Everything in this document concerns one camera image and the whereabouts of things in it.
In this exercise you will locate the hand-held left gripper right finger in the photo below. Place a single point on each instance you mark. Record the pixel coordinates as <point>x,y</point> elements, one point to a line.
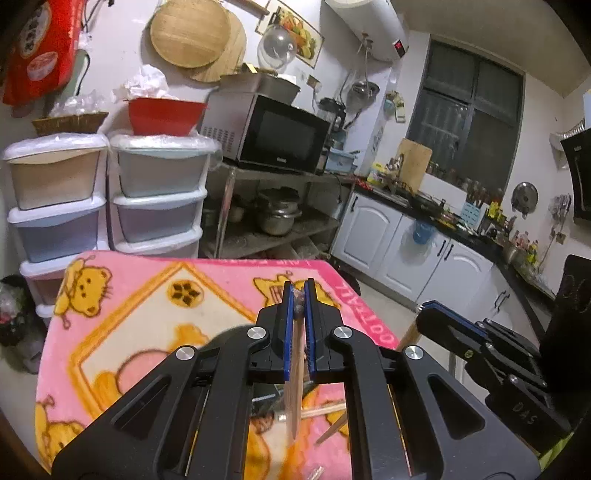
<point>310,341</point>

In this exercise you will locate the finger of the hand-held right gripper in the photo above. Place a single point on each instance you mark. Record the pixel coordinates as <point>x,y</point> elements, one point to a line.
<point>452,332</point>

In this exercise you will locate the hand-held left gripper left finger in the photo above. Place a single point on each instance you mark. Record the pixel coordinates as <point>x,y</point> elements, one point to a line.
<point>289,332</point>

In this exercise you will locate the single chopstick pair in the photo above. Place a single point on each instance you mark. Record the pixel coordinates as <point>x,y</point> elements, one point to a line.
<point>295,392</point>

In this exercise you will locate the bunch of wooden chopsticks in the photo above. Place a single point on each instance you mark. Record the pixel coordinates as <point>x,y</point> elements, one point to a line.
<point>323,410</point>

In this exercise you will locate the wooden table leg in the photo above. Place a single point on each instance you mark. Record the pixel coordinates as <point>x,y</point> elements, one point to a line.
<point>408,334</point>

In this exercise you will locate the small blue hanging bag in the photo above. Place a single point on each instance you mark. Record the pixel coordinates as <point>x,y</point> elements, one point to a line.
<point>422,233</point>

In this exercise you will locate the metal shelf rack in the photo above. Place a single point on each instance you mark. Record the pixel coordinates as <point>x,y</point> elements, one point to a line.
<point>295,226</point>

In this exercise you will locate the white kitchen cabinets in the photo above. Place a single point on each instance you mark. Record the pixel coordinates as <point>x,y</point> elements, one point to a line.
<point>383,244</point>

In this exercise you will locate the large steel pot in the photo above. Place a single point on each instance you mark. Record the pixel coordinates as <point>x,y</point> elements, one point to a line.
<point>277,212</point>

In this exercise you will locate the blue knife block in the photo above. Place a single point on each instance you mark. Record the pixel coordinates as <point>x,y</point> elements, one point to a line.
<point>472,212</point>

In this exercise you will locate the black wok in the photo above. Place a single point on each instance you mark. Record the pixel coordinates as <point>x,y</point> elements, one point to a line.
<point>427,204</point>

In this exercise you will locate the hanging steel pot lid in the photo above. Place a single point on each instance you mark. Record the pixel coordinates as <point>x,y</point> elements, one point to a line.
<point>525,197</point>

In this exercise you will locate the pink printed blanket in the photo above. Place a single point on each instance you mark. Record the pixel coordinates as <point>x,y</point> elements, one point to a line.
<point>138,300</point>

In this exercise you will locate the wooden cutting board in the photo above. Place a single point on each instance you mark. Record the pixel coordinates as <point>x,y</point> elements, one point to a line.
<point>415,164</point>

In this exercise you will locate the kitchen faucet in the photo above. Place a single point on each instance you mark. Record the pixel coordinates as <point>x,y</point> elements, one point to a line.
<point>396,168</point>

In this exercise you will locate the light blue dish basket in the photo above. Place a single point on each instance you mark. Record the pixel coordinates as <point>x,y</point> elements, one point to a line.
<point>341,161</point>

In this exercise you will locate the black microwave oven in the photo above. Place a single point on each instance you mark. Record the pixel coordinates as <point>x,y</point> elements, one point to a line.
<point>277,134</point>

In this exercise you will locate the black range hood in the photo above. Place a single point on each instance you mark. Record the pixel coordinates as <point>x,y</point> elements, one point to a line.
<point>577,170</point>

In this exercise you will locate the grey-topped plastic drawer unit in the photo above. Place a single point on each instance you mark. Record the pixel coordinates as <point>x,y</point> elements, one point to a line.
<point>157,175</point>

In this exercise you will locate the dark kitchen window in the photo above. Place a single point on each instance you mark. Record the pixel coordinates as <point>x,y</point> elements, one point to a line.
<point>466,115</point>

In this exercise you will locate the black blender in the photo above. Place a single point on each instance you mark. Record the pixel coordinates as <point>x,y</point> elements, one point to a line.
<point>332,115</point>

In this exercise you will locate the metal tray box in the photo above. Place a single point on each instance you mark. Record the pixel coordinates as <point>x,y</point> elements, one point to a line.
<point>268,87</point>

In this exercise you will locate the hanging steel strainer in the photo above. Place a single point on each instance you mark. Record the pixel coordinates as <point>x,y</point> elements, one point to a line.
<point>362,94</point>

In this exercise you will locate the red plastic basin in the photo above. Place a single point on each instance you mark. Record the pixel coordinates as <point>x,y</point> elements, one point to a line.
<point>164,117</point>

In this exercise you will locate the beige-topped plastic drawer unit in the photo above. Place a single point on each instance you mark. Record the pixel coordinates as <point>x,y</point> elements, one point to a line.
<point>55,184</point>

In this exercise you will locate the glass pot lid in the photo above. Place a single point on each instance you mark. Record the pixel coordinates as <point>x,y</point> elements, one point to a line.
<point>277,48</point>

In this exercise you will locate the white plastic bag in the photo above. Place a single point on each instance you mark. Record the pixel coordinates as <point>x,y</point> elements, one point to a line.
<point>145,83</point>

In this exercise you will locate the wicker basket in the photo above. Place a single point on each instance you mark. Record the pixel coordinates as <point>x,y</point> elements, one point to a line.
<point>69,123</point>

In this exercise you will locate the large round bamboo mat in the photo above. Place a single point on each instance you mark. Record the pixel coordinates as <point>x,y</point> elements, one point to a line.
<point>189,32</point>

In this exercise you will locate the white water heater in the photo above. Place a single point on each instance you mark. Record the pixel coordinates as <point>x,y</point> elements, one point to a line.
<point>369,23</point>

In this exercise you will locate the red shopping bag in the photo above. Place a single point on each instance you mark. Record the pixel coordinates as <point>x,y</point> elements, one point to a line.
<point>41,46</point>

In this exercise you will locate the framed food wall poster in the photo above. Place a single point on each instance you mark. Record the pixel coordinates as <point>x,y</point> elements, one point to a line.
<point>298,32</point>

